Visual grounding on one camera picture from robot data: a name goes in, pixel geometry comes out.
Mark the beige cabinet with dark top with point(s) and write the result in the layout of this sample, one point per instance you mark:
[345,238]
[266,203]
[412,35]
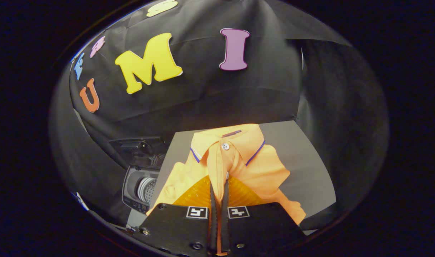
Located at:
[303,167]

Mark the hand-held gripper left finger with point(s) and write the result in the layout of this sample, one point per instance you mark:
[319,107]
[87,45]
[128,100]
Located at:
[213,221]

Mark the orange polo shirt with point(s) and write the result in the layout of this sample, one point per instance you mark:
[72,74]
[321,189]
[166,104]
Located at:
[253,167]

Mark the black backdrop cloth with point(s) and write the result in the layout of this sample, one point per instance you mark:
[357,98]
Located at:
[210,96]

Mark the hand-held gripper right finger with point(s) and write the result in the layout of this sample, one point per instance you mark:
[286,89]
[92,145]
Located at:
[225,221]

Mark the grey washing machine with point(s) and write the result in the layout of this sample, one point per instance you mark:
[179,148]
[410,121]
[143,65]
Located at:
[137,189]

